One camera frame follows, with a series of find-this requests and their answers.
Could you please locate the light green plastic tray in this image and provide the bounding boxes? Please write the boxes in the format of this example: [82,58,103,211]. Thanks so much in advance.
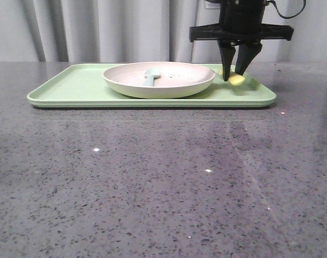
[27,64,276,108]

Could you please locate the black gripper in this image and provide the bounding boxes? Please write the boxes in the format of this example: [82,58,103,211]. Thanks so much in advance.
[189,1,294,82]

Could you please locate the light blue plastic spoon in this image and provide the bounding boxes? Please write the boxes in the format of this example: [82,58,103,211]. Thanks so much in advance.
[143,68,160,87]

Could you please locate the grey pleated curtain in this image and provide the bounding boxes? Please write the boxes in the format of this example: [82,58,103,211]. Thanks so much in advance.
[0,1,327,63]

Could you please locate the pale pink speckled plate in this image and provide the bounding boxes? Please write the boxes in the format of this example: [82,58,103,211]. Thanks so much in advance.
[103,61,216,99]

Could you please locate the yellow plastic fork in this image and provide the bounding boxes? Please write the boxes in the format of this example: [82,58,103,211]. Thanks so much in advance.
[226,70,245,86]

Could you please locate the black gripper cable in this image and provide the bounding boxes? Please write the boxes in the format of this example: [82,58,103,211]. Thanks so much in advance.
[265,0,307,19]

